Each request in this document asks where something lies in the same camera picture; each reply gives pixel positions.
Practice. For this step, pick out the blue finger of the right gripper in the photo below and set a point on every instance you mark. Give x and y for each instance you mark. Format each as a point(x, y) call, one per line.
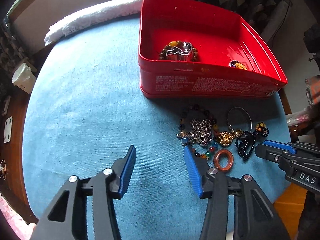
point(269, 153)
point(280, 145)

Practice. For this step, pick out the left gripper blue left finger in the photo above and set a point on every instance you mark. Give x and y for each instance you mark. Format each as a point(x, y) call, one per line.
point(126, 167)

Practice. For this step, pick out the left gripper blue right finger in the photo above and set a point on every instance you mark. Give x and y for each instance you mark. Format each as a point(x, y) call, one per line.
point(194, 175)

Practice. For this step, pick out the gold filigree pendant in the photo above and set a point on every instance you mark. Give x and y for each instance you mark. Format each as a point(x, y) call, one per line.
point(225, 138)

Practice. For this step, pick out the silver wire hoop bangle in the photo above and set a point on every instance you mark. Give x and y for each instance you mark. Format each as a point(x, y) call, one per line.
point(237, 116)

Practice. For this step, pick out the plastic bag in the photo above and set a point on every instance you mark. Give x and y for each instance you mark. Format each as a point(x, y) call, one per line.
point(297, 118)

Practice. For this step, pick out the pink bedding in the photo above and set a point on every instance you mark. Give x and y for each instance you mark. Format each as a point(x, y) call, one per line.
point(20, 227)

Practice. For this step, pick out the red tin box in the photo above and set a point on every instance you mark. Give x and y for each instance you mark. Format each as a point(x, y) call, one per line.
point(230, 58)

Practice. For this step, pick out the white bathroom scale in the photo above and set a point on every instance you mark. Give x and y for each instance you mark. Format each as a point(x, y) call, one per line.
point(7, 129)

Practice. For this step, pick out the white waste bin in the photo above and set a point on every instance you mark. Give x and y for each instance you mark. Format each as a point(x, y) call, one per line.
point(23, 78)

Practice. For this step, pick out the white folded towel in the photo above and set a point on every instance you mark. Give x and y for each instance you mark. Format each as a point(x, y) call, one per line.
point(90, 16)

